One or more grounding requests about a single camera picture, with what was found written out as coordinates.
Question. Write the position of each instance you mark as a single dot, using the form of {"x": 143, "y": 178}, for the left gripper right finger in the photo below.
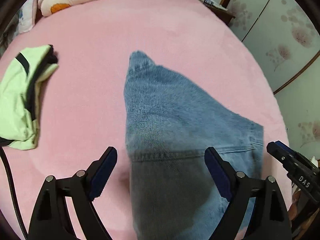
{"x": 269, "y": 219}

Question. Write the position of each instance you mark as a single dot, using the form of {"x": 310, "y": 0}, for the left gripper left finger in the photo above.
{"x": 50, "y": 218}

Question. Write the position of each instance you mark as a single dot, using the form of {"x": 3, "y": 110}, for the blue denim jacket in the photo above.
{"x": 170, "y": 122}

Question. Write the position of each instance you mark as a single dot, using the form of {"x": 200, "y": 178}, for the light green black folded garment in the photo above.
{"x": 20, "y": 91}

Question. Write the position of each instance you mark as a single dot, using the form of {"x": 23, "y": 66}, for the pink bed sheet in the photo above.
{"x": 82, "y": 105}

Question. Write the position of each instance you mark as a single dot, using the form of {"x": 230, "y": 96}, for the floral wardrobe door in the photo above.
{"x": 285, "y": 44}

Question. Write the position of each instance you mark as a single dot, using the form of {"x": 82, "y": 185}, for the dark wooden nightstand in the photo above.
{"x": 222, "y": 13}

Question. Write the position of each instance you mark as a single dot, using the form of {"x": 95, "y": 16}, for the light pink cartoon pillow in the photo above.
{"x": 26, "y": 16}

